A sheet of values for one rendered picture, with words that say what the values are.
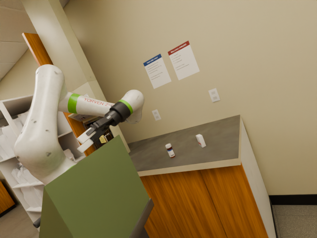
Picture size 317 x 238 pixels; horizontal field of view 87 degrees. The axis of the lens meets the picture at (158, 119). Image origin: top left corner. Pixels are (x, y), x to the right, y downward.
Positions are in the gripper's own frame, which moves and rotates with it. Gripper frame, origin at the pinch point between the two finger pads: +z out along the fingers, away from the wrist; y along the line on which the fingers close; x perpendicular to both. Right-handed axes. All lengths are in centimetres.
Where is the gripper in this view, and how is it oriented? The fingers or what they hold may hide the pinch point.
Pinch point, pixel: (81, 145)
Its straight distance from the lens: 77.0
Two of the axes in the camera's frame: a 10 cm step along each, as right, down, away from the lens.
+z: -5.5, 6.0, -5.8
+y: -3.9, 4.3, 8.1
